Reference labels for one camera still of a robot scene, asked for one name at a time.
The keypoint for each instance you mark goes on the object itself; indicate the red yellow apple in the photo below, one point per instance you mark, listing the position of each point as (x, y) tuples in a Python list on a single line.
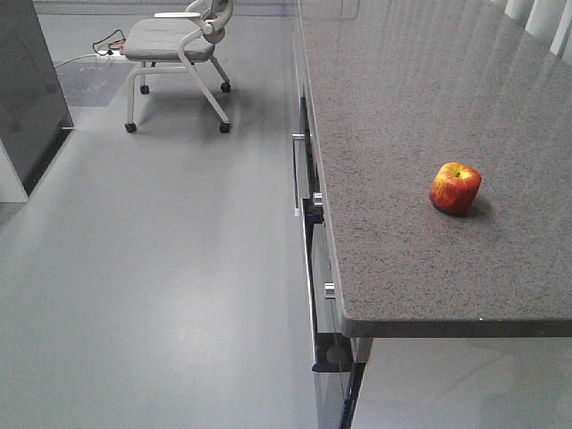
[(454, 188)]

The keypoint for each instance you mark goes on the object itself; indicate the grey kitchen counter unit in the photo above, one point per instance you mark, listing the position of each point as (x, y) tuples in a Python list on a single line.
[(469, 315)]

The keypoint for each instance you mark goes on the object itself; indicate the grey white wheeled chair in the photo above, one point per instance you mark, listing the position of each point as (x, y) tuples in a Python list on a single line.
[(174, 43)]

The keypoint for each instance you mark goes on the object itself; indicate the white power strip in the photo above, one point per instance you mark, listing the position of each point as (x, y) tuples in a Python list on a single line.
[(114, 55)]

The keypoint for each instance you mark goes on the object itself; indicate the dark grey cabinet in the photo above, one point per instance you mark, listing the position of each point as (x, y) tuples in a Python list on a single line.
[(35, 119)]

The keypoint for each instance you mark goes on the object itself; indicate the silver drawer handle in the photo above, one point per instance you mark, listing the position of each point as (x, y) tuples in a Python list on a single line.
[(307, 188)]

